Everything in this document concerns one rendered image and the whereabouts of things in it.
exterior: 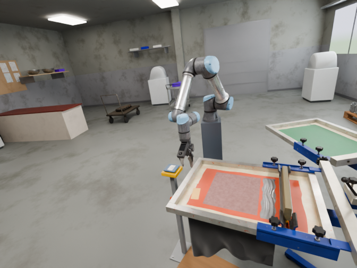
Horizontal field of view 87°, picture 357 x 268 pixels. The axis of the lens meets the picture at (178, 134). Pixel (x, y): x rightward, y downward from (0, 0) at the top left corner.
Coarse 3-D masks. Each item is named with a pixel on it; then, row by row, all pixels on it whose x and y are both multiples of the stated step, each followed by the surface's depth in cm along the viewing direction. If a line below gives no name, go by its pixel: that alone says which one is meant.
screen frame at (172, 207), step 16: (208, 160) 150; (224, 160) 147; (192, 176) 134; (304, 176) 123; (176, 192) 118; (320, 192) 104; (176, 208) 106; (192, 208) 104; (320, 208) 94; (224, 224) 95; (240, 224) 91; (256, 224) 90; (320, 224) 88
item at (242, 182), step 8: (208, 176) 136; (216, 176) 135; (224, 176) 134; (232, 176) 133; (240, 176) 132; (248, 176) 131; (256, 176) 130; (264, 176) 129; (208, 184) 128; (216, 184) 127; (224, 184) 126; (232, 184) 125; (240, 184) 124; (248, 184) 123; (256, 184) 122; (296, 184) 117; (256, 192) 115; (296, 192) 111; (296, 200) 105
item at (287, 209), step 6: (282, 168) 118; (282, 174) 113; (282, 180) 111; (288, 180) 106; (282, 186) 108; (288, 186) 101; (282, 192) 106; (288, 192) 97; (288, 198) 93; (288, 204) 90; (288, 210) 88; (288, 216) 89
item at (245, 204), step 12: (204, 192) 120; (216, 192) 119; (228, 192) 118; (240, 192) 116; (192, 204) 112; (204, 204) 111; (216, 204) 110; (228, 204) 109; (240, 204) 108; (252, 204) 106; (276, 204) 104; (300, 204) 102; (240, 216) 100; (252, 216) 99; (276, 216) 97; (300, 216) 95; (300, 228) 89
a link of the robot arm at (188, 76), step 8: (192, 64) 131; (184, 72) 134; (192, 72) 134; (184, 80) 134; (184, 88) 133; (184, 96) 132; (176, 104) 132; (184, 104) 132; (176, 112) 130; (176, 120) 130
